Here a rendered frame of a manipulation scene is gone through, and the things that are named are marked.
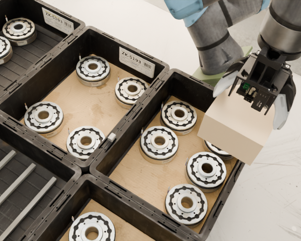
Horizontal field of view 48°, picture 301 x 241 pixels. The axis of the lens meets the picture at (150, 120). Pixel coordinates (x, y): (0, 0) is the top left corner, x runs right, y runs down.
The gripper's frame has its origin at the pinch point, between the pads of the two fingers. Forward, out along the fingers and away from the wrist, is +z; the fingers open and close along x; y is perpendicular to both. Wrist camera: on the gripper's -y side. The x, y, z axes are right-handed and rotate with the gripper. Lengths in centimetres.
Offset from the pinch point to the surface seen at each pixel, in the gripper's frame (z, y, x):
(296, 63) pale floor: 112, -158, 8
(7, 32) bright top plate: 24, -3, -78
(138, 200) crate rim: 17.1, 22.4, -10.1
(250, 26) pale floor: 112, -174, -36
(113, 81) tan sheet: 27.4, -8.8, -40.1
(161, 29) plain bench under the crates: 41, -52, -48
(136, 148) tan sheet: 27.3, 6.8, -20.6
